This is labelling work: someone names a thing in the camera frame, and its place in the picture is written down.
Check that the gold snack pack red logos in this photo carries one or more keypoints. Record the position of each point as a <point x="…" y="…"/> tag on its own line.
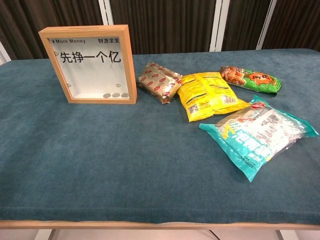
<point x="157" y="80"/>

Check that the yellow chip bag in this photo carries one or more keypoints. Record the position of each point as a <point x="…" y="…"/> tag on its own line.
<point x="207" y="95"/>

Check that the blue table cloth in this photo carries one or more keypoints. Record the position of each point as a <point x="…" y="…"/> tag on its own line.
<point x="112" y="162"/>

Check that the dark slatted room divider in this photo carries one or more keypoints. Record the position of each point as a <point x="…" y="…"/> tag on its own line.
<point x="162" y="25"/>

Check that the teal noodle pack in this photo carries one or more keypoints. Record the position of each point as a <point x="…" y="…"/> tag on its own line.
<point x="257" y="140"/>

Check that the green and orange snack pack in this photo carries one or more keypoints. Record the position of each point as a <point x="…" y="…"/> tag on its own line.
<point x="252" y="80"/>

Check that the wooden table with metal legs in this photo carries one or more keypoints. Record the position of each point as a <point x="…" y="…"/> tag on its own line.
<point x="150" y="225"/>

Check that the wooden frame money box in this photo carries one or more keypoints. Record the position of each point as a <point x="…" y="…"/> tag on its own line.
<point x="87" y="75"/>

